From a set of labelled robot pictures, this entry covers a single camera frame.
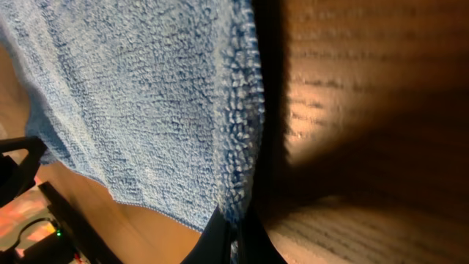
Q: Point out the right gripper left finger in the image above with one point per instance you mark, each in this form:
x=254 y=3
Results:
x=214 y=245

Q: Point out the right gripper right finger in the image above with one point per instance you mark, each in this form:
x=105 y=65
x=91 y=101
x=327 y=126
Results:
x=254 y=244

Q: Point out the blue microfiber cloth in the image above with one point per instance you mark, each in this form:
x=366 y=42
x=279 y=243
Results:
x=159 y=101

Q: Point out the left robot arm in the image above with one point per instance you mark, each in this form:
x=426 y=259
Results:
x=73 y=238

